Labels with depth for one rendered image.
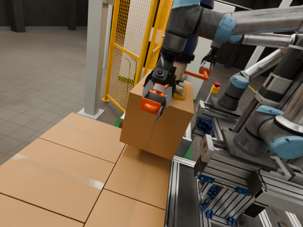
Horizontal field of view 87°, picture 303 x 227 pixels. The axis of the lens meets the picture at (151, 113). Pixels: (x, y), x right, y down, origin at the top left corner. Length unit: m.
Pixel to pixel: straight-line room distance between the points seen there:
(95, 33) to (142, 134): 1.44
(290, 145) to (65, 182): 1.10
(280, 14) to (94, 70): 1.95
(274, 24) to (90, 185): 1.15
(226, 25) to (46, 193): 1.11
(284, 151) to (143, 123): 0.70
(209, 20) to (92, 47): 1.80
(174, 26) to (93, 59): 1.77
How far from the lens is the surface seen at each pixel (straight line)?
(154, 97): 0.61
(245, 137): 0.91
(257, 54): 4.37
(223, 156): 0.92
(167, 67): 0.53
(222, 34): 0.56
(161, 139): 1.08
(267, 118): 0.84
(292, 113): 0.74
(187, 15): 0.55
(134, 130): 1.09
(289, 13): 0.76
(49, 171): 1.20
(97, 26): 2.15
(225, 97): 1.33
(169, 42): 0.55
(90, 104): 2.50
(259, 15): 0.72
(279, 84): 1.11
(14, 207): 1.12
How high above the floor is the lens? 1.48
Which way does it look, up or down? 30 degrees down
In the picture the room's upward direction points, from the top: 17 degrees clockwise
